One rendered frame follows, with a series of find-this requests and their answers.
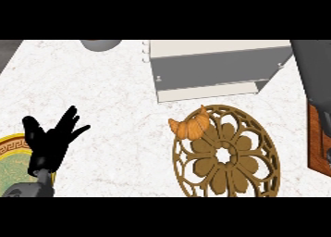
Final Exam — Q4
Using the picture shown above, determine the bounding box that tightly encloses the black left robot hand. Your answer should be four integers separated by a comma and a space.
20, 105, 91, 178

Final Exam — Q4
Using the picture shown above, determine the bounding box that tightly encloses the round brown ornate placemat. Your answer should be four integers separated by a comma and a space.
171, 104, 283, 198

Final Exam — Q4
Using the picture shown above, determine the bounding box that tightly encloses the round green gold-rimmed plate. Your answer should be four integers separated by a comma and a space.
0, 132, 57, 198

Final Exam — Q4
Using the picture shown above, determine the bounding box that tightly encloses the orange croissant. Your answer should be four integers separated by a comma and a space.
166, 105, 211, 142

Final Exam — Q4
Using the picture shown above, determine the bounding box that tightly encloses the grey round bowl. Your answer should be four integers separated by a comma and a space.
79, 40, 122, 53

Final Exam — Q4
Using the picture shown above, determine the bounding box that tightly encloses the brown wooden board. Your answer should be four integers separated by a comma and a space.
305, 104, 331, 179

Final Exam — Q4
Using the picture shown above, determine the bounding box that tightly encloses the dark grey appliance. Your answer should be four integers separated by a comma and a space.
287, 40, 331, 185

